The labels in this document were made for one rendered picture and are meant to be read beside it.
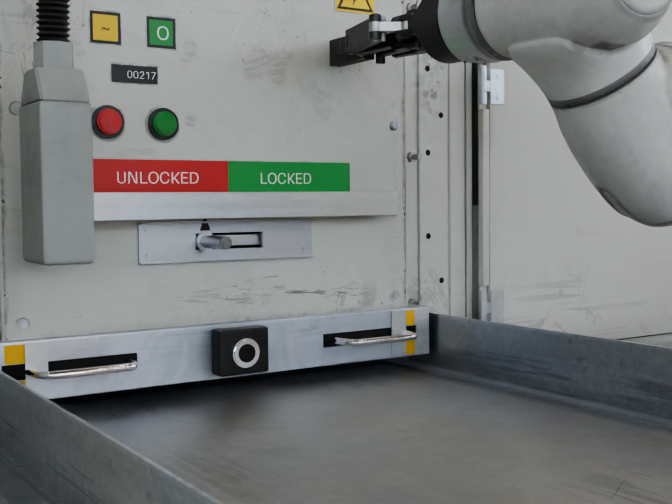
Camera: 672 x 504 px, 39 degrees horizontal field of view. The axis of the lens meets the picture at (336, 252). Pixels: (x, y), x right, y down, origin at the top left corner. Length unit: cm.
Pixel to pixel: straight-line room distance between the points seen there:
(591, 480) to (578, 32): 35
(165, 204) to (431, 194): 42
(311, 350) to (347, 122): 27
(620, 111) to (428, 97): 47
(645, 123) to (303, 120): 42
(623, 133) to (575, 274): 59
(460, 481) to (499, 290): 62
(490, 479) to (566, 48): 35
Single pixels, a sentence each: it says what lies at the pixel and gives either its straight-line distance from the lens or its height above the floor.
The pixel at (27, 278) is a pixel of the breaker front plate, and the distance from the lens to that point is 97.
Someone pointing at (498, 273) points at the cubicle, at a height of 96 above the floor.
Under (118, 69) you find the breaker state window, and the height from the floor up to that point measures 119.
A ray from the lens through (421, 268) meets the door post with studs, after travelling 125.
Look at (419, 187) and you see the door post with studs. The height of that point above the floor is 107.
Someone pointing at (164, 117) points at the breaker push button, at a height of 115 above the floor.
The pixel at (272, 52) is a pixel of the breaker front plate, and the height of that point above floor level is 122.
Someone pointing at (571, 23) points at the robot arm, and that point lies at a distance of 79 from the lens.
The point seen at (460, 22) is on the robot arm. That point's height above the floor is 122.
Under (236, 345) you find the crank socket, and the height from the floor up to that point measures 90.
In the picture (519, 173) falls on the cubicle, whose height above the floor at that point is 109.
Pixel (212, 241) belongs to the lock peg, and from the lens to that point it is 100.
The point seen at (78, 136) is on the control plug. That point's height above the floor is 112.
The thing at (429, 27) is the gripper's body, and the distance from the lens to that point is 93.
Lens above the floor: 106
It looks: 3 degrees down
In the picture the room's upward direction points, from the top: 1 degrees counter-clockwise
